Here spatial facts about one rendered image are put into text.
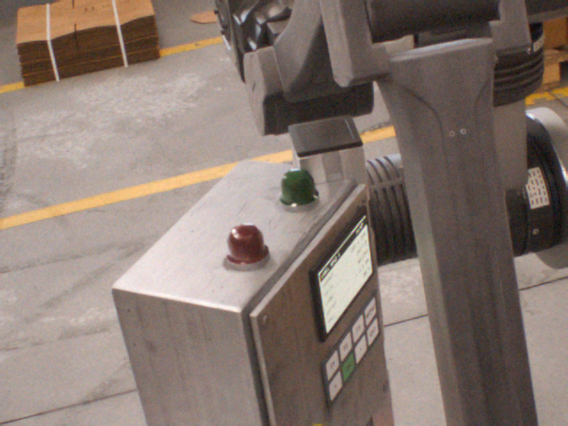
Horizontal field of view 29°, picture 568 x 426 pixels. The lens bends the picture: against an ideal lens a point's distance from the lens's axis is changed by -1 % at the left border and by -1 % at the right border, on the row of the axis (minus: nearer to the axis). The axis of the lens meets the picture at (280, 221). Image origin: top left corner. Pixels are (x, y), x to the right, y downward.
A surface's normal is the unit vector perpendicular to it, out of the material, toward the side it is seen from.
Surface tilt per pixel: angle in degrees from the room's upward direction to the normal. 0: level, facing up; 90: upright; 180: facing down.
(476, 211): 70
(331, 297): 90
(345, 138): 0
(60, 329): 0
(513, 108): 90
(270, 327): 90
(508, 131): 90
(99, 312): 0
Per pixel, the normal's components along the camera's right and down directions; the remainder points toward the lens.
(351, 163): 0.13, 0.48
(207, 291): -0.14, -0.85
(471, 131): 0.18, 0.14
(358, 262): 0.88, 0.13
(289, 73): -0.91, 0.22
